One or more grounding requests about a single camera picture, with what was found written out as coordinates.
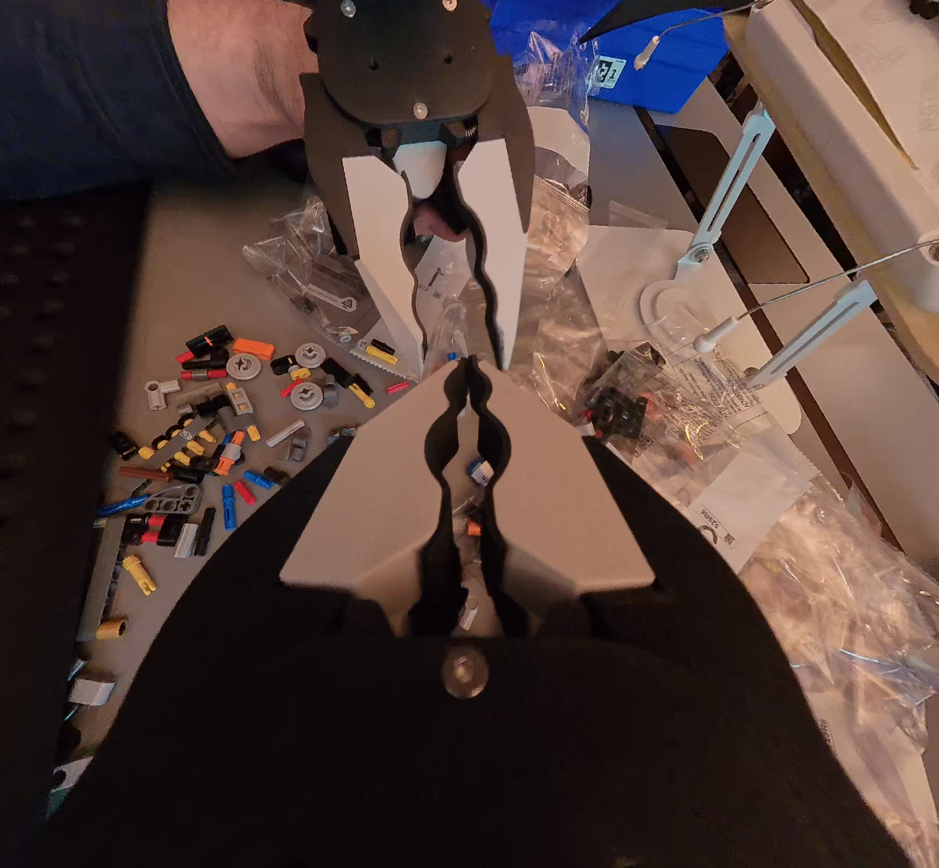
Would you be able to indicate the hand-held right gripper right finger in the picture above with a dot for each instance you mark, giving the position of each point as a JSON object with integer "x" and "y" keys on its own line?
{"x": 572, "y": 508}

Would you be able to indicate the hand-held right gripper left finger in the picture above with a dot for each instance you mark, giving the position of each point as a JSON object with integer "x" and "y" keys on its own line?
{"x": 367, "y": 508}

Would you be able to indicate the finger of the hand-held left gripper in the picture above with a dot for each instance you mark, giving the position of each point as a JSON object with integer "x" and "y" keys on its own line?
{"x": 374, "y": 237}
{"x": 502, "y": 237}

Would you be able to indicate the person's left forearm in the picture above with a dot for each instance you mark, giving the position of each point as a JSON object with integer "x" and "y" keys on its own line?
{"x": 88, "y": 76}

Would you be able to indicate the pile of loose lego pieces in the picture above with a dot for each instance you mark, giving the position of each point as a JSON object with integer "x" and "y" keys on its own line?
{"x": 213, "y": 435}

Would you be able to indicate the long light grey lego beam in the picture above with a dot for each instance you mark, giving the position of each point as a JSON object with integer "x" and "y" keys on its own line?
{"x": 72, "y": 776}

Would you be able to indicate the person's left hand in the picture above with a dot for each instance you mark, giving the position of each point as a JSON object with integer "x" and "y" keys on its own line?
{"x": 242, "y": 68}

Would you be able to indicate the clear empty bag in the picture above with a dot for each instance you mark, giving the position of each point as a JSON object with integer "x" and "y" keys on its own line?
{"x": 557, "y": 208}

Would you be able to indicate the torn open clear bag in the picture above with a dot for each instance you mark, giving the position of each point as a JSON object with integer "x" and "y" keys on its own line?
{"x": 315, "y": 281}

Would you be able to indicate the clear bag with warning print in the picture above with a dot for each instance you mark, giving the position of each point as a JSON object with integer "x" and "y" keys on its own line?
{"x": 660, "y": 406}

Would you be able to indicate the blue storage bin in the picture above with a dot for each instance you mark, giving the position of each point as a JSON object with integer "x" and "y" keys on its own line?
{"x": 645, "y": 54}

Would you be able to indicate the wooden book stand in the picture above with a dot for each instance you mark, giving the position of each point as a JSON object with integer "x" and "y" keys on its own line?
{"x": 807, "y": 149}

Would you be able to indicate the printed car picture sheet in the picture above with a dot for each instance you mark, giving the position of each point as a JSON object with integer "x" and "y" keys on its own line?
{"x": 880, "y": 39}

